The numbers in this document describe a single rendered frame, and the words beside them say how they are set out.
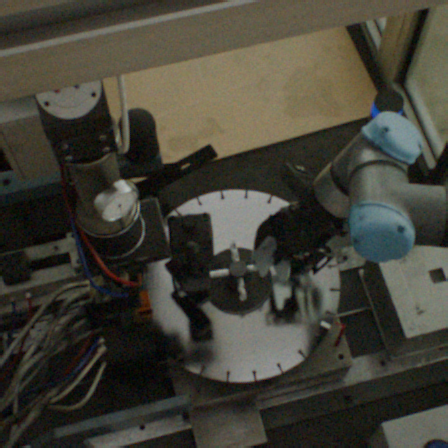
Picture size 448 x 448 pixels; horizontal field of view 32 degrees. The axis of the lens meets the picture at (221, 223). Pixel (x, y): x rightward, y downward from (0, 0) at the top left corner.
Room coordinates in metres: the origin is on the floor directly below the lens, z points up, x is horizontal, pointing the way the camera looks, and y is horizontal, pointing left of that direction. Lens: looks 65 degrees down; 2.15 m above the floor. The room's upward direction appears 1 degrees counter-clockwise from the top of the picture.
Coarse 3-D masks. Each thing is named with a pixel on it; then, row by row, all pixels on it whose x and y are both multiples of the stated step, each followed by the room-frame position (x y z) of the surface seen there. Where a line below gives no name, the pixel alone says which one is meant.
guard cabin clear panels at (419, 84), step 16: (432, 16) 0.92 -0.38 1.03; (432, 32) 0.91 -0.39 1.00; (416, 48) 0.94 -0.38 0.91; (432, 48) 0.89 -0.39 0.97; (416, 64) 0.92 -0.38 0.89; (432, 64) 0.88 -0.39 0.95; (416, 80) 0.90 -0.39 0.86; (432, 80) 0.86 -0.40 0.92; (416, 96) 0.89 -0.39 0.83; (432, 96) 0.84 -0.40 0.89; (416, 112) 0.87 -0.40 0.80; (432, 112) 0.83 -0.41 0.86; (432, 128) 0.81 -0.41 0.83; (432, 144) 0.79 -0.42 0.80
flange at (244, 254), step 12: (228, 252) 0.50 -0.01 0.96; (240, 252) 0.50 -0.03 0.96; (216, 264) 0.48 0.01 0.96; (228, 264) 0.48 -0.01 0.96; (228, 276) 0.45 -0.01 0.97; (252, 276) 0.45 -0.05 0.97; (216, 288) 0.44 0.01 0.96; (228, 288) 0.44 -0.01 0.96; (252, 288) 0.44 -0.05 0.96; (264, 288) 0.44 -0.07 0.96; (216, 300) 0.42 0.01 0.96; (228, 300) 0.42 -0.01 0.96; (240, 300) 0.42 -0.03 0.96; (252, 300) 0.42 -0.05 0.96; (264, 300) 0.42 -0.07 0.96; (240, 312) 0.40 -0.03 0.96
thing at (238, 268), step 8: (232, 248) 0.49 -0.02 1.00; (232, 256) 0.48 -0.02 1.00; (232, 264) 0.46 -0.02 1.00; (240, 264) 0.46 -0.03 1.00; (216, 272) 0.45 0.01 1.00; (224, 272) 0.45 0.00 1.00; (232, 272) 0.45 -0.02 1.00; (240, 272) 0.45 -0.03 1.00; (232, 280) 0.44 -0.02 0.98; (240, 280) 0.44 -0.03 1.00; (240, 288) 0.42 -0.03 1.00; (240, 296) 0.41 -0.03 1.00
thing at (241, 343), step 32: (224, 192) 0.62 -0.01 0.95; (256, 192) 0.61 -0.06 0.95; (224, 224) 0.56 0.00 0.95; (256, 224) 0.55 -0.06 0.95; (160, 288) 0.44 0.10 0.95; (288, 288) 0.44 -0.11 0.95; (320, 288) 0.44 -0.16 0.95; (160, 320) 0.39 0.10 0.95; (192, 320) 0.39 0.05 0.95; (224, 320) 0.39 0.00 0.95; (256, 320) 0.39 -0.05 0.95; (288, 320) 0.39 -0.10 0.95; (320, 320) 0.39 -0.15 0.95; (192, 352) 0.34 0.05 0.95; (224, 352) 0.34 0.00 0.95; (256, 352) 0.34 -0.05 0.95; (288, 352) 0.33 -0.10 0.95
